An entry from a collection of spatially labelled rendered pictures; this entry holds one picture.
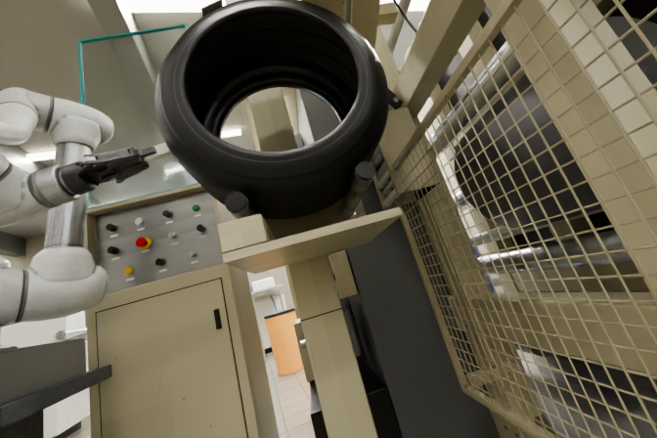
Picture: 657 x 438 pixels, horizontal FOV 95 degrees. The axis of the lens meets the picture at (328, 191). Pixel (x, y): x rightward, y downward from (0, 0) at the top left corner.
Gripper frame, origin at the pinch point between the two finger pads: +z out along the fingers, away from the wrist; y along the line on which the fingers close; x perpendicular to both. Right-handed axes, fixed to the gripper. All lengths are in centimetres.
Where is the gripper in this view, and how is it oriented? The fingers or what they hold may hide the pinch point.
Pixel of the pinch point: (157, 152)
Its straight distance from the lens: 86.9
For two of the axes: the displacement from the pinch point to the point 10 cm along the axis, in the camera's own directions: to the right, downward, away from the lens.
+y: -0.6, 3.1, 9.5
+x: 4.0, 8.8, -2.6
